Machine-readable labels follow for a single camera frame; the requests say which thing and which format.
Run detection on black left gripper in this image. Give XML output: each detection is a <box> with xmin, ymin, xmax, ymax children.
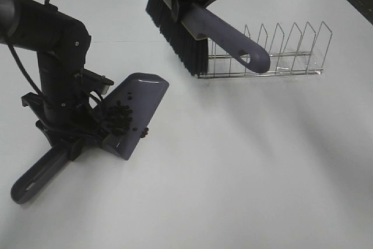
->
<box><xmin>22</xmin><ymin>68</ymin><xmax>114</xmax><ymax>160</ymax></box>

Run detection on purple brush black bristles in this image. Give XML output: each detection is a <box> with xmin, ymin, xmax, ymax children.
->
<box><xmin>146</xmin><ymin>0</ymin><xmax>270</xmax><ymax>76</ymax></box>

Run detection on pile of coffee beans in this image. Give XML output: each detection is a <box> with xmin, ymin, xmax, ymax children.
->
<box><xmin>101</xmin><ymin>99</ymin><xmax>139</xmax><ymax>139</ymax></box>

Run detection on purple plastic dustpan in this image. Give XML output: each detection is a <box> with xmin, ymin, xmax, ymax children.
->
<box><xmin>10</xmin><ymin>73</ymin><xmax>169</xmax><ymax>204</ymax></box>

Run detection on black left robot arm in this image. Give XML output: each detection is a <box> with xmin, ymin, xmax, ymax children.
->
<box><xmin>1</xmin><ymin>0</ymin><xmax>114</xmax><ymax>160</ymax></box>

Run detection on chrome wire dish rack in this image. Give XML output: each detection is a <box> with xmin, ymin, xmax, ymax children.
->
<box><xmin>198</xmin><ymin>21</ymin><xmax>333</xmax><ymax>79</ymax></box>

